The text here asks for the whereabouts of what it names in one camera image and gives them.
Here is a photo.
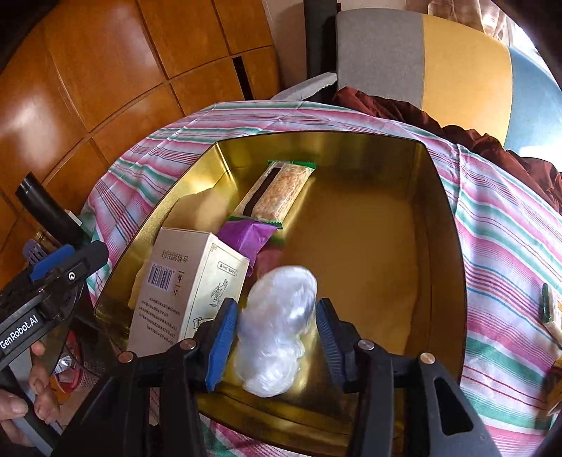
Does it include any grey yellow blue chair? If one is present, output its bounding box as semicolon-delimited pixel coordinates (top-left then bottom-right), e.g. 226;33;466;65
270;6;562;152

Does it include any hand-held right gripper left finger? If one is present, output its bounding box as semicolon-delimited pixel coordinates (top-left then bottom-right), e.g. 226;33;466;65
53;298;240;457

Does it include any mesh waste bin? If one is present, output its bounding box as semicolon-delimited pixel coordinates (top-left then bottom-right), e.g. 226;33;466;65
48;347;110;400

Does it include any cream carton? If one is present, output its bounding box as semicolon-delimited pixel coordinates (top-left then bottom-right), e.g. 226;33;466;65
126;227;250;356

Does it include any patterned beige curtain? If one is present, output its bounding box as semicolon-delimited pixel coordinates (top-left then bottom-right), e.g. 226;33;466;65
428;0;519;40

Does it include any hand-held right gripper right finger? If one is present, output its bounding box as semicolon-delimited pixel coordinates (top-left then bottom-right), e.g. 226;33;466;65
315;298;501;457

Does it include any gold tin box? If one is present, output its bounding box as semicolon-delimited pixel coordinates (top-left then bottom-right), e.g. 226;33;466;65
93;131;467;444

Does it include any person's left hand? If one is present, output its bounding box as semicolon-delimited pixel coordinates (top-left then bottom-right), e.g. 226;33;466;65
0;340;61;446

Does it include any white plastic bag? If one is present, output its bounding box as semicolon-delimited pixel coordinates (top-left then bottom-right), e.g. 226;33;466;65
235;265;318;398

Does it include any green edged snack bar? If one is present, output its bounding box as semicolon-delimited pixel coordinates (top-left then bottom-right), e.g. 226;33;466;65
540;282;562;348
227;160;317;231

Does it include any striped cloth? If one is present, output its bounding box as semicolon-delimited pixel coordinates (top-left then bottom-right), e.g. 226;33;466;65
81;100;562;457

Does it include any black cylinder handle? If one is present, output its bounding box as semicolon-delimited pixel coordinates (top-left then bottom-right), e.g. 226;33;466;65
15;173;84;247

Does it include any wooden wardrobe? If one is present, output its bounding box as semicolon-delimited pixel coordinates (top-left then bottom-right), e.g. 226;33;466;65
0;0;282;291

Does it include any dark red cloth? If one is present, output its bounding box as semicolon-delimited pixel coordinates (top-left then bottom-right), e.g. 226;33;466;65
331;85;562;212

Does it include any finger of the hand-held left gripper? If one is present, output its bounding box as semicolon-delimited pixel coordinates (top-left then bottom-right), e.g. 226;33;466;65
28;241;110;291

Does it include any purple packet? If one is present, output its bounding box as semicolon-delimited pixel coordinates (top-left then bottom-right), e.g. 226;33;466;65
217;220;279;277

